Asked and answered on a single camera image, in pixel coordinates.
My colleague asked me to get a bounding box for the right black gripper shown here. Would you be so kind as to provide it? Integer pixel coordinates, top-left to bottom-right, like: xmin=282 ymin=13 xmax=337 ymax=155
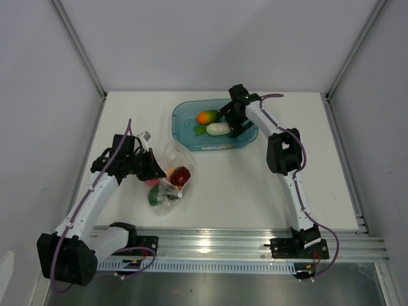
xmin=217 ymin=103 xmax=252 ymax=138

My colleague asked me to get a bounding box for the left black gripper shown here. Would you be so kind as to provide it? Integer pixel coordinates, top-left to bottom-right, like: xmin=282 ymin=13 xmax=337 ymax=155
xmin=126 ymin=147 xmax=165 ymax=181

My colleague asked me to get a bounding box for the red tomato toy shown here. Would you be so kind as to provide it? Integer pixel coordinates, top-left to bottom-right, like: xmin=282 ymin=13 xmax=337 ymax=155
xmin=145 ymin=178 xmax=160 ymax=187

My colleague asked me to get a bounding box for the white radish toy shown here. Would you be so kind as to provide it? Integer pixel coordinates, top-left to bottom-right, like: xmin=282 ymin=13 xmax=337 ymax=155
xmin=207 ymin=122 xmax=231 ymax=136

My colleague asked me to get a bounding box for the orange peach toy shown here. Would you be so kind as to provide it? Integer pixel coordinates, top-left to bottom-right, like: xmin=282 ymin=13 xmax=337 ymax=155
xmin=167 ymin=166 xmax=175 ymax=175

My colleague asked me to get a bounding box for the clear zip top bag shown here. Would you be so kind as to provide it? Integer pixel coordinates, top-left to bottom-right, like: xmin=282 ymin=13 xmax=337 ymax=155
xmin=147 ymin=140 xmax=196 ymax=217

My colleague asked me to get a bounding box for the dark red apple toy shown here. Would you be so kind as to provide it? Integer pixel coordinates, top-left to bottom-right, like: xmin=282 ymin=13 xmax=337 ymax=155
xmin=170 ymin=166 xmax=191 ymax=188

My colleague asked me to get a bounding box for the green lime toy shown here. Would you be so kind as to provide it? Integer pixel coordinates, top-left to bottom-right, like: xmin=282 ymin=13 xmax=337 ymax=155
xmin=148 ymin=184 xmax=163 ymax=207

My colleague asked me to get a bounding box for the orange green mango toy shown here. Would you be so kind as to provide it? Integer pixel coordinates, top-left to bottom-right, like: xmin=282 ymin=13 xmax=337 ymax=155
xmin=196 ymin=110 xmax=219 ymax=125

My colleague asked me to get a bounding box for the dark brown mangosteen toy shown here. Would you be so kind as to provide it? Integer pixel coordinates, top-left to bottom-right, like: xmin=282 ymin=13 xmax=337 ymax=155
xmin=163 ymin=193 xmax=180 ymax=205

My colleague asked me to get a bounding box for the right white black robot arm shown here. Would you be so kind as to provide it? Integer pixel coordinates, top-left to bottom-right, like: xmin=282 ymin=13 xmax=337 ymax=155
xmin=219 ymin=85 xmax=321 ymax=258

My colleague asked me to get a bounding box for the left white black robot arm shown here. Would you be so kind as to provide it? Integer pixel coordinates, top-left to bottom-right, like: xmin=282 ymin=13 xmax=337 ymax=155
xmin=36 ymin=131 xmax=165 ymax=286

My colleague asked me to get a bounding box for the green leaf toy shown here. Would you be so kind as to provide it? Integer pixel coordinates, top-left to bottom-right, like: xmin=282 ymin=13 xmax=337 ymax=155
xmin=193 ymin=125 xmax=207 ymax=136

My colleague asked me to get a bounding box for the teal plastic tray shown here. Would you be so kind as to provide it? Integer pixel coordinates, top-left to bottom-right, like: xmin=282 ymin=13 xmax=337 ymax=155
xmin=171 ymin=99 xmax=258 ymax=151

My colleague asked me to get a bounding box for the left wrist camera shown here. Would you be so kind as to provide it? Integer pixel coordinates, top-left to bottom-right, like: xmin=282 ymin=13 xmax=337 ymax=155
xmin=136 ymin=131 xmax=151 ymax=151

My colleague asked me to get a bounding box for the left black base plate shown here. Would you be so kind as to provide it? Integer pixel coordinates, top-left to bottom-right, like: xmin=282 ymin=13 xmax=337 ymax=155
xmin=113 ymin=235 xmax=159 ymax=257

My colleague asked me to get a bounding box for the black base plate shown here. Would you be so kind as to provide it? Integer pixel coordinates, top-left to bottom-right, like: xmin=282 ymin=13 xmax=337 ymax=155
xmin=113 ymin=235 xmax=159 ymax=257
xmin=264 ymin=238 xmax=330 ymax=259

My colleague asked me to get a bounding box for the white slotted cable duct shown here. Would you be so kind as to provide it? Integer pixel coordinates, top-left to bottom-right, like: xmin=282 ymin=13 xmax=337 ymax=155
xmin=97 ymin=259 xmax=296 ymax=275

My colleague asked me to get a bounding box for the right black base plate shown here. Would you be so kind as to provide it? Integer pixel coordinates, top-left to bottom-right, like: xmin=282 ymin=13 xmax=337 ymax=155
xmin=264 ymin=238 xmax=330 ymax=259

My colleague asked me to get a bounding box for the aluminium mounting rail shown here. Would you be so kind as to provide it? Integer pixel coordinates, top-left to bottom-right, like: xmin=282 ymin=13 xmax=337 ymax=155
xmin=137 ymin=228 xmax=390 ymax=263

